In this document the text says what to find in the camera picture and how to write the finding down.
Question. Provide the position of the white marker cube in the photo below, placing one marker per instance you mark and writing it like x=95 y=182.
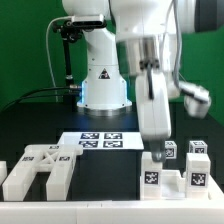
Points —
x=197 y=146
x=170 y=150

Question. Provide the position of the white marker base plate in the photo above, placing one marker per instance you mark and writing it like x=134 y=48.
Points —
x=104 y=140

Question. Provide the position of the white chair back frame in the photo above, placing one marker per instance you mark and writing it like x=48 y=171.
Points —
x=56 y=160

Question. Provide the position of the black camera on stand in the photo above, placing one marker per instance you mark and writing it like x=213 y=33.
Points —
x=71 y=29

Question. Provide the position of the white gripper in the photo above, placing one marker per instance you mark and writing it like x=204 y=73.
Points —
x=153 y=113

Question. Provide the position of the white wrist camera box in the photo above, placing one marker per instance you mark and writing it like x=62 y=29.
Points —
x=197 y=100

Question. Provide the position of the white small block left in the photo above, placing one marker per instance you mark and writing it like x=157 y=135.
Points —
x=3 y=171

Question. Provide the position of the white marker cube right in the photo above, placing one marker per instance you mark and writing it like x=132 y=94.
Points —
x=197 y=146

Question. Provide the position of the white border wall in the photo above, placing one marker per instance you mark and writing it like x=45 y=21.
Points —
x=124 y=212

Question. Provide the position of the white chair seat block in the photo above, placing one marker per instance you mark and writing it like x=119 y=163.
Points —
x=173 y=187

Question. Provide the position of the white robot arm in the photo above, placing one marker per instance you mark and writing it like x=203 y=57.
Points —
x=148 y=42

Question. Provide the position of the white marker cube left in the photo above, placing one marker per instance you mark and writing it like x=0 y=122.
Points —
x=170 y=150

